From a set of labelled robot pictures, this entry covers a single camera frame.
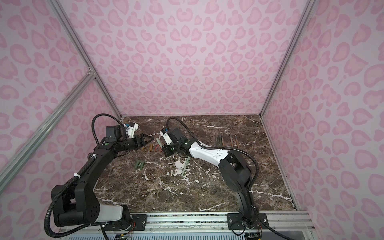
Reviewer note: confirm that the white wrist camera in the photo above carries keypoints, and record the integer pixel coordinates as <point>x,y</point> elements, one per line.
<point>164,134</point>
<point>130,129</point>

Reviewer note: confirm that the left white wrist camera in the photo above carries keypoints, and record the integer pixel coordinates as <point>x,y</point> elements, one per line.
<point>130,129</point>

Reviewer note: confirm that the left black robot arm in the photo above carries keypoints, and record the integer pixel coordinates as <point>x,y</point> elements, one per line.
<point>74,204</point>

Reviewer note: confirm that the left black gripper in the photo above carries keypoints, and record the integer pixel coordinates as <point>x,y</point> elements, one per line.
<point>143,142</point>

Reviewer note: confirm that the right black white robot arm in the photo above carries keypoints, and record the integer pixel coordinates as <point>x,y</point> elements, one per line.
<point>235,170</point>

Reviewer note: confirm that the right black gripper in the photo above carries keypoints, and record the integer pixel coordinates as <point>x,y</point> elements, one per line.
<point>165,149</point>

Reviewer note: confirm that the green pen vertical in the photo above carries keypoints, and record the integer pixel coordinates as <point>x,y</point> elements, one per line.
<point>185,166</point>

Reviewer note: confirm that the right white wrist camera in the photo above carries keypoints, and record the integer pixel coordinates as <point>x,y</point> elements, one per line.
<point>164,134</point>

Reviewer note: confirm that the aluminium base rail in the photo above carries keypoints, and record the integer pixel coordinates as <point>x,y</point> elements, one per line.
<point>296,225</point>

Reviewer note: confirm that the diagonal aluminium frame bar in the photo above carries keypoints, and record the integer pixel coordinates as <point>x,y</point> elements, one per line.
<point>19,160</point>

